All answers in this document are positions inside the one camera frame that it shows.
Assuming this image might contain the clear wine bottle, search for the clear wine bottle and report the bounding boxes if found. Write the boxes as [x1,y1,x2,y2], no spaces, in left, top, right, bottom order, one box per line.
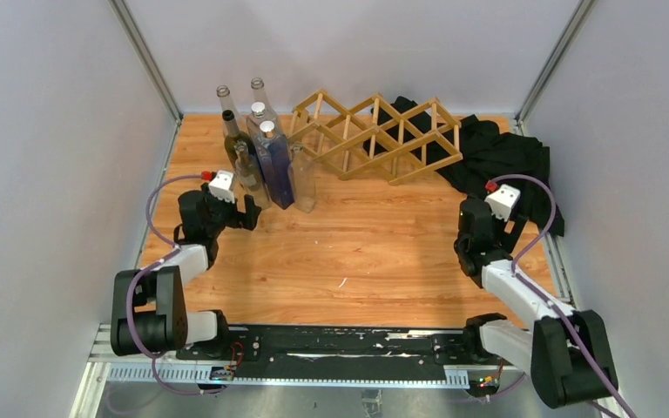
[216,84,244,123]
[250,78,273,109]

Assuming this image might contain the clear square glass bottle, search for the clear square glass bottle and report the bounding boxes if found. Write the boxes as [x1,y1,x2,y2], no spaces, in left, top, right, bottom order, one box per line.
[234,140,271,210]

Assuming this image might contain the wooden wine rack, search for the wooden wine rack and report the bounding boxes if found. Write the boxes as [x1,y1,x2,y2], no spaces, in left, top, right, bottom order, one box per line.
[287,89,463,185]

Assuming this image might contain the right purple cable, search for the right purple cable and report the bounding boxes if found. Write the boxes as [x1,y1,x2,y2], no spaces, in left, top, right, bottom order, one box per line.
[484,174,639,418]

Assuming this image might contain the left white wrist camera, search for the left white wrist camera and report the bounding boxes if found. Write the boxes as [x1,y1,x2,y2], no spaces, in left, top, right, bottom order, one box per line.
[207,170,236,203]

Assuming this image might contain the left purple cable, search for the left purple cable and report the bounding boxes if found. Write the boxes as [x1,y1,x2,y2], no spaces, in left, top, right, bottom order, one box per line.
[125,171,226,396]

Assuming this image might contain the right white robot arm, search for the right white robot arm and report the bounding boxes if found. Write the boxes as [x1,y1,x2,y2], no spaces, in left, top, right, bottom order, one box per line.
[454,192,618,408]

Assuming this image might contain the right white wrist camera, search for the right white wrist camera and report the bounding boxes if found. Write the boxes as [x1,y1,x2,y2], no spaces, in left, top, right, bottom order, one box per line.
[483,183,521,222]

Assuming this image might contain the purple cable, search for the purple cable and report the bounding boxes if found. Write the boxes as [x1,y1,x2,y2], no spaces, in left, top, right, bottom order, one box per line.
[125,171,226,396]
[484,174,639,418]

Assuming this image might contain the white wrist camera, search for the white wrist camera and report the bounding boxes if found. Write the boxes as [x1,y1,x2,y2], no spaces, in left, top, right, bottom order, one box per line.
[483,183,521,222]
[207,170,236,203]

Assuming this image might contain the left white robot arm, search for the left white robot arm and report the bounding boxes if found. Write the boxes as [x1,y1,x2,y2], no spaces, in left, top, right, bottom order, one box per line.
[110,191,261,360]

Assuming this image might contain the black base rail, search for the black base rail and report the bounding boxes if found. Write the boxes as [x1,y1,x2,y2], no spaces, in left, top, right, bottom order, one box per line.
[175,324,517,388]

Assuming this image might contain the dark green wine bottle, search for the dark green wine bottle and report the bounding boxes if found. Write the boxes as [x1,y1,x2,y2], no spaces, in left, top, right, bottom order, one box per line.
[222,110,256,166]

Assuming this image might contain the black cloth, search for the black cloth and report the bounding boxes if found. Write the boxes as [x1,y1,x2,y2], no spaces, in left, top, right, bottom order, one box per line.
[391,96,565,236]

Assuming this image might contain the blue square glass bottle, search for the blue square glass bottle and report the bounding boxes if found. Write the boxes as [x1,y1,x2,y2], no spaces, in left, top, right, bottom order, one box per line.
[253,120,294,209]

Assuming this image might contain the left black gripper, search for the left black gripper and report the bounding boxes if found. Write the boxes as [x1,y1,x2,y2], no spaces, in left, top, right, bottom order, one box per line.
[201,185,260,238]

